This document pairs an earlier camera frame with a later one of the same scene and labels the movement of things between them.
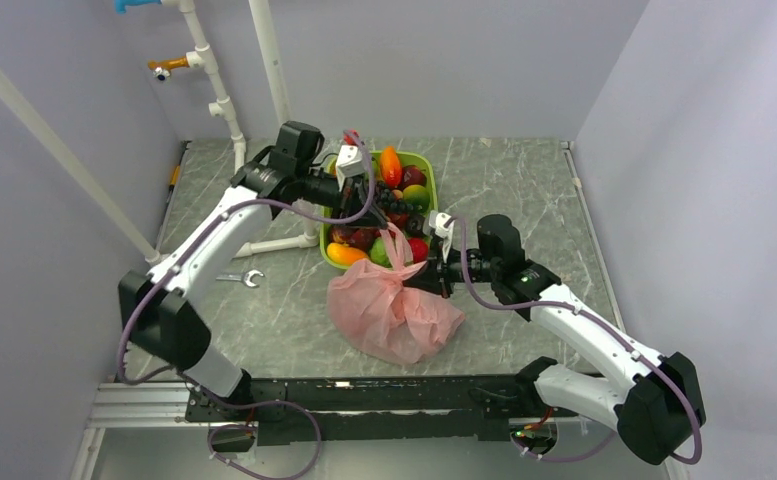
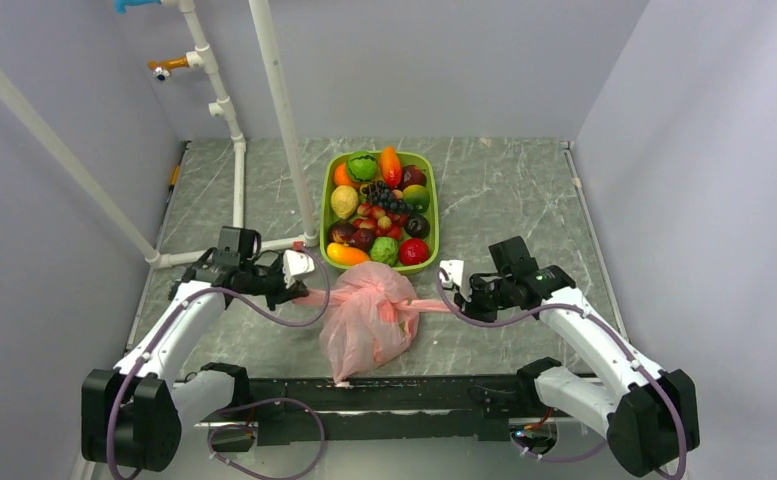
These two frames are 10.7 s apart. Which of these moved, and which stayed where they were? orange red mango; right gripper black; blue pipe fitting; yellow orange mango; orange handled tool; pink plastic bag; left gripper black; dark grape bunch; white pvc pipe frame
Moved: pink plastic bag; right gripper black; left gripper black
Stayed: blue pipe fitting; orange red mango; orange handled tool; yellow orange mango; white pvc pipe frame; dark grape bunch
